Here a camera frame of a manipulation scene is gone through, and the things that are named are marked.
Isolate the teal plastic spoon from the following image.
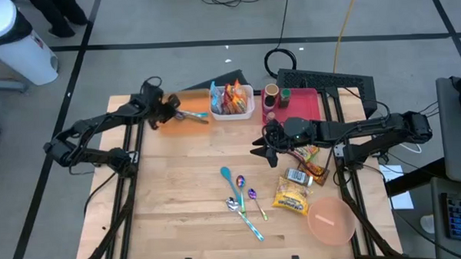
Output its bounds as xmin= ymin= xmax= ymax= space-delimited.
xmin=220 ymin=165 xmax=242 ymax=206

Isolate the tan lid glass jar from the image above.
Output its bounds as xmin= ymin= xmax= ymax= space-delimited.
xmin=264 ymin=82 xmax=281 ymax=100

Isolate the green spice jar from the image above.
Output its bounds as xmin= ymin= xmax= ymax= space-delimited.
xmin=277 ymin=88 xmax=293 ymax=109

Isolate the black coiled cable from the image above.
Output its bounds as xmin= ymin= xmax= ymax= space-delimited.
xmin=260 ymin=0 xmax=298 ymax=80

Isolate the orange plastic tray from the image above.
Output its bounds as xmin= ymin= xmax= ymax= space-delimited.
xmin=148 ymin=88 xmax=211 ymax=138

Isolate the black wedge panel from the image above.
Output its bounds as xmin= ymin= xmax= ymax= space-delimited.
xmin=184 ymin=68 xmax=250 ymax=92

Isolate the purple spoon gold handle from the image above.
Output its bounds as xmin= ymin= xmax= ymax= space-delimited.
xmin=247 ymin=187 xmax=269 ymax=223

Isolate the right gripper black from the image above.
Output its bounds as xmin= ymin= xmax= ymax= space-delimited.
xmin=248 ymin=118 xmax=294 ymax=169

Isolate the pink plastic bowl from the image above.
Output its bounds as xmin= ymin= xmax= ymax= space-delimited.
xmin=305 ymin=194 xmax=357 ymax=247

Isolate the purple label spice jar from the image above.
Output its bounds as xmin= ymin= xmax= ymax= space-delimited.
xmin=261 ymin=94 xmax=279 ymax=124

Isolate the iridescent purple blue spoon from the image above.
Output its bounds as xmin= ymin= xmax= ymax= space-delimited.
xmin=174 ymin=108 xmax=209 ymax=121

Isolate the red plastic tray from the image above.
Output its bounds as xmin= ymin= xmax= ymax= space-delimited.
xmin=260 ymin=85 xmax=322 ymax=125

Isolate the silver spoon iridescent handle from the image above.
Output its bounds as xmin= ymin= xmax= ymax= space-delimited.
xmin=224 ymin=195 xmax=265 ymax=244

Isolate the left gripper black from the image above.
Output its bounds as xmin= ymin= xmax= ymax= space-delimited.
xmin=146 ymin=91 xmax=183 ymax=130

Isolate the yellow cable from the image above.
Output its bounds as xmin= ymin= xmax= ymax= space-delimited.
xmin=329 ymin=0 xmax=363 ymax=74

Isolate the white plastic container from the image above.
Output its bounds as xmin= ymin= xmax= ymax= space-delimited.
xmin=207 ymin=84 xmax=257 ymax=122

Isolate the white paper sheet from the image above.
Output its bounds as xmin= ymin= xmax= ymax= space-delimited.
xmin=378 ymin=163 xmax=415 ymax=212

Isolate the rainbow metal spoon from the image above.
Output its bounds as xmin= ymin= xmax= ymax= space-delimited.
xmin=235 ymin=174 xmax=248 ymax=217

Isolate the grey label spice jar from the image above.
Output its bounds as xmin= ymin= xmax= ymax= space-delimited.
xmin=284 ymin=166 xmax=314 ymax=188

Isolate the black table frame rail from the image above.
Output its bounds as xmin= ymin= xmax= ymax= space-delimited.
xmin=324 ymin=85 xmax=403 ymax=259
xmin=75 ymin=94 xmax=151 ymax=259

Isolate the white trash can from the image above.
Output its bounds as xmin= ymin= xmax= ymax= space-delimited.
xmin=0 ymin=0 xmax=60 ymax=88

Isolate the black perforated panel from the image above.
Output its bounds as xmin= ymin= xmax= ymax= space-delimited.
xmin=276 ymin=65 xmax=378 ymax=121

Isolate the brown orange snack packet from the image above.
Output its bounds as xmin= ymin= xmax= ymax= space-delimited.
xmin=299 ymin=160 xmax=331 ymax=188

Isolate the orange chicken ramen packet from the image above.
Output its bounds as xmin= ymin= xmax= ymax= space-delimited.
xmin=230 ymin=78 xmax=250 ymax=114

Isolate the green yellow ramen packet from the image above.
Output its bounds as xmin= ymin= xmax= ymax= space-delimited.
xmin=292 ymin=143 xmax=321 ymax=164

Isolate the red yellow ramen packet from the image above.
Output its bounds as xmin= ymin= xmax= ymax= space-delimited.
xmin=221 ymin=82 xmax=234 ymax=115

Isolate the black desk leg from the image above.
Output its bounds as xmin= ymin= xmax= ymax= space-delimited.
xmin=383 ymin=157 xmax=449 ymax=198

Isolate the grey desk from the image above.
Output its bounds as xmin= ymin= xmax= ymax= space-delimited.
xmin=429 ymin=174 xmax=461 ymax=259
xmin=435 ymin=75 xmax=461 ymax=188

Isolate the grey desk foot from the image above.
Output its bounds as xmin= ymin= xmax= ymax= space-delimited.
xmin=0 ymin=77 xmax=28 ymax=95

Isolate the person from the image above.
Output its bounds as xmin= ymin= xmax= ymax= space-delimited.
xmin=25 ymin=0 xmax=91 ymax=41

